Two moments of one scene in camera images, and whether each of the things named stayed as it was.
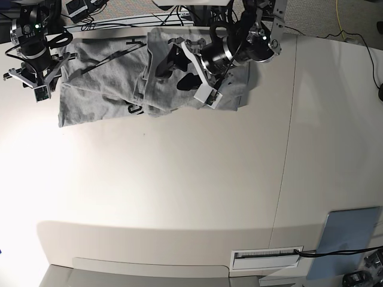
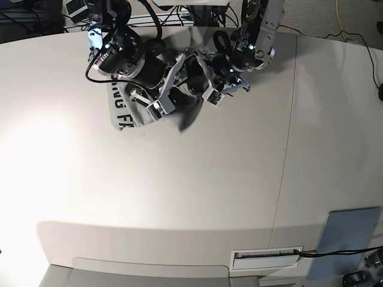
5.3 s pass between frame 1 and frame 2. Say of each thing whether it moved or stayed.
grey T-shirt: moved
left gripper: moved
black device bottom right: stayed
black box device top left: stayed
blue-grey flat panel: stayed
